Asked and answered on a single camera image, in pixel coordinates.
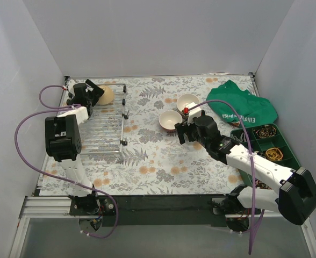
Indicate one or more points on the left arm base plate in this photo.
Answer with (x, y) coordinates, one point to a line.
(89, 206)

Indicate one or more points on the floral table mat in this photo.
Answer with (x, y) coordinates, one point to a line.
(154, 162)

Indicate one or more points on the green cloth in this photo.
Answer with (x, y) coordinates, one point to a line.
(253, 110)

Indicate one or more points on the beige bowl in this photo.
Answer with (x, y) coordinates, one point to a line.
(107, 96)

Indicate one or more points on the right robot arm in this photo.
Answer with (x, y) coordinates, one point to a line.
(292, 193)

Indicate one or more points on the tan bowl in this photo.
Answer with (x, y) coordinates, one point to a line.
(186, 99)

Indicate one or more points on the red patterned bowl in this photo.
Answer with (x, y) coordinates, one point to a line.
(168, 119)

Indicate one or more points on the metal wire dish rack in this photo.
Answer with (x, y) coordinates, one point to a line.
(102, 134)

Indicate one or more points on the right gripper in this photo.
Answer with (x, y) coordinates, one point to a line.
(186, 129)

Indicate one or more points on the aluminium frame rail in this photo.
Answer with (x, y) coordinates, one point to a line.
(154, 226)

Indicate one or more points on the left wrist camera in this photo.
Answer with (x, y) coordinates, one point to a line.
(70, 86)

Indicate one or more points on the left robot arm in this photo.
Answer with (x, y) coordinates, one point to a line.
(63, 141)

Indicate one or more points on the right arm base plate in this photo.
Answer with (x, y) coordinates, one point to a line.
(227, 206)

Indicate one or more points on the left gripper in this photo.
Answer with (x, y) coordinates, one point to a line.
(94, 88)

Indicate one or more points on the green compartment tray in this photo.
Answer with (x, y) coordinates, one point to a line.
(268, 142)

